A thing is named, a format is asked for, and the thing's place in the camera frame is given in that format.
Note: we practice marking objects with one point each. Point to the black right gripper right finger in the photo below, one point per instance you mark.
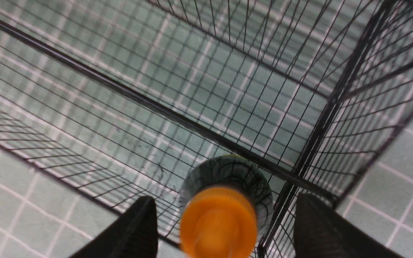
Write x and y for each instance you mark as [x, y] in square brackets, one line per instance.
[320, 232]

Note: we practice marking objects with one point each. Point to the orange cap seasoning bottle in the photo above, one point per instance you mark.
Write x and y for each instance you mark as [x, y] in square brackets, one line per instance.
[226, 205]

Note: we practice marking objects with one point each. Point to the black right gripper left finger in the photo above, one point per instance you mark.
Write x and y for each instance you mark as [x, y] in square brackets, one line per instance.
[133, 235]

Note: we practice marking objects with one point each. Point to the green checkered tablecloth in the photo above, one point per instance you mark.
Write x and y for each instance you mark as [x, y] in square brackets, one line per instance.
[400, 200]

